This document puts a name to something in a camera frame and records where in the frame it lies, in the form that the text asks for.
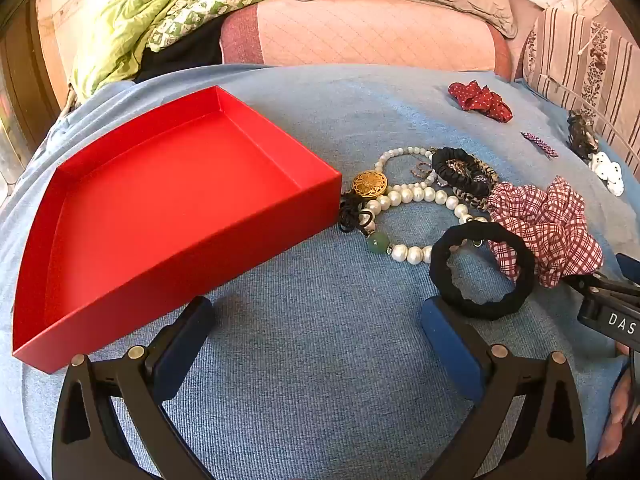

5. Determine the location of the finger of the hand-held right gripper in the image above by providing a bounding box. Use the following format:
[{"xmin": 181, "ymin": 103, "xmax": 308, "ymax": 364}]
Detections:
[
  {"xmin": 565, "ymin": 270, "xmax": 640, "ymax": 307},
  {"xmin": 615, "ymin": 253, "xmax": 640, "ymax": 284}
]

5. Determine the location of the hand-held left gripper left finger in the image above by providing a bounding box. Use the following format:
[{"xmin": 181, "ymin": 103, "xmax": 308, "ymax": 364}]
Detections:
[{"xmin": 52, "ymin": 296, "xmax": 216, "ymax": 480}]

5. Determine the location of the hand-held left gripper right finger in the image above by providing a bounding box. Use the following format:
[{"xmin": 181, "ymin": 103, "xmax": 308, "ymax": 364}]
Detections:
[{"xmin": 420, "ymin": 296, "xmax": 588, "ymax": 480}]

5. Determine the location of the thick black hair tie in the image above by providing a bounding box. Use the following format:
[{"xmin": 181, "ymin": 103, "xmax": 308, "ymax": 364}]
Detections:
[{"xmin": 429, "ymin": 222, "xmax": 536, "ymax": 320}]

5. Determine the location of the red plaid scrunchie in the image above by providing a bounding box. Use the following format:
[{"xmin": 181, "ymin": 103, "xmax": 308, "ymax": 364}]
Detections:
[{"xmin": 486, "ymin": 176, "xmax": 605, "ymax": 288}]

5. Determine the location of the red cardboard box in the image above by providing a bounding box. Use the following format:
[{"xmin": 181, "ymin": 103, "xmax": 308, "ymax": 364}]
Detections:
[{"xmin": 11, "ymin": 85, "xmax": 343, "ymax": 375}]

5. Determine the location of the large pearl bracelet green bead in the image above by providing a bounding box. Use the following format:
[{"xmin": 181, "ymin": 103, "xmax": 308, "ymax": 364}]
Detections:
[{"xmin": 359, "ymin": 183, "xmax": 490, "ymax": 267}]

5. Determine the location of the leopard print scrunchie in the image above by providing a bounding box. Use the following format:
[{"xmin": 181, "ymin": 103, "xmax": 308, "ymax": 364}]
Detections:
[{"xmin": 452, "ymin": 157, "xmax": 501, "ymax": 211}]

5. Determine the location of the black satin scrunchie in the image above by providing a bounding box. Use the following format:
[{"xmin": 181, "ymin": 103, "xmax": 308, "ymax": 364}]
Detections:
[{"xmin": 431, "ymin": 147, "xmax": 493, "ymax": 198}]

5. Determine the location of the person's right hand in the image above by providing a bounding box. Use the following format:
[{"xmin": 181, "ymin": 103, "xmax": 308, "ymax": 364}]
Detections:
[{"xmin": 595, "ymin": 360, "xmax": 640, "ymax": 466}]

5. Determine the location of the white hair clip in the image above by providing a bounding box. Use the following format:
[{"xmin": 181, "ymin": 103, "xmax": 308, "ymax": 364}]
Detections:
[{"xmin": 589, "ymin": 151, "xmax": 626, "ymax": 197}]

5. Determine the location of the blue blanket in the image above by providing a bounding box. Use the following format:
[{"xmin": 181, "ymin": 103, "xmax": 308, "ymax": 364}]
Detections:
[{"xmin": 0, "ymin": 63, "xmax": 640, "ymax": 480}]

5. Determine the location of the dark hair claw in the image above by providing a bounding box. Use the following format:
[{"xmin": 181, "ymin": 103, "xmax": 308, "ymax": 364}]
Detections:
[{"xmin": 566, "ymin": 110, "xmax": 601, "ymax": 163}]

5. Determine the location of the purple hair clip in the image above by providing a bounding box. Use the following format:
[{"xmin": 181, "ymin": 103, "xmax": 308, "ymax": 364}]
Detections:
[{"xmin": 520, "ymin": 131, "xmax": 559, "ymax": 160}]

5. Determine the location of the striped floral pillow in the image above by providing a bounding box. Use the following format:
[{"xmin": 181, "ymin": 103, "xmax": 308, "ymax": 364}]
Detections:
[{"xmin": 520, "ymin": 7, "xmax": 640, "ymax": 171}]

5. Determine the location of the red polka dot scrunchie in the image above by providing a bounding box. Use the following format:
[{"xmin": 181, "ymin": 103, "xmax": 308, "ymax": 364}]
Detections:
[{"xmin": 447, "ymin": 81, "xmax": 514, "ymax": 123}]

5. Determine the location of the black cloth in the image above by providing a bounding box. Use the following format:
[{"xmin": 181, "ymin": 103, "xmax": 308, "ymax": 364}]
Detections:
[{"xmin": 135, "ymin": 15, "xmax": 226, "ymax": 83}]

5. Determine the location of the wooden door with stained glass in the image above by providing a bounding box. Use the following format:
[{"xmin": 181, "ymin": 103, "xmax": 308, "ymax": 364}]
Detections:
[{"xmin": 0, "ymin": 0, "xmax": 71, "ymax": 201}]

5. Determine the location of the pink quilted mattress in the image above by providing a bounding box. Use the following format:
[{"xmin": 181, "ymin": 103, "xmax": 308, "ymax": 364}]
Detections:
[{"xmin": 220, "ymin": 0, "xmax": 516, "ymax": 81}]

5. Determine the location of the green quilt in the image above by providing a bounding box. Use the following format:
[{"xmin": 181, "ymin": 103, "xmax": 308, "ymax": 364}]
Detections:
[{"xmin": 70, "ymin": 0, "xmax": 346, "ymax": 98}]

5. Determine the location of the thin black hair tie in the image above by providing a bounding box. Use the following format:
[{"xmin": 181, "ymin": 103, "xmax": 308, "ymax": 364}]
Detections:
[{"xmin": 339, "ymin": 192, "xmax": 377, "ymax": 235}]

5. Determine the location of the small pearl bracelet gold pendant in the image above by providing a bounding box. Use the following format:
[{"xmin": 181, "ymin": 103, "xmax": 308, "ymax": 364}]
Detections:
[{"xmin": 351, "ymin": 146, "xmax": 436, "ymax": 198}]

